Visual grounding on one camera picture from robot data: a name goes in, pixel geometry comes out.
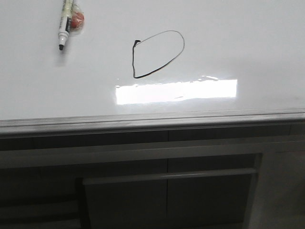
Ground grey metal table frame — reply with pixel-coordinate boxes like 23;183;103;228
0;135;305;229

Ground white whiteboard with grey frame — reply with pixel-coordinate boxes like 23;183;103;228
0;0;305;138

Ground white black whiteboard marker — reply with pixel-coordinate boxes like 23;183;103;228
58;0;74;51

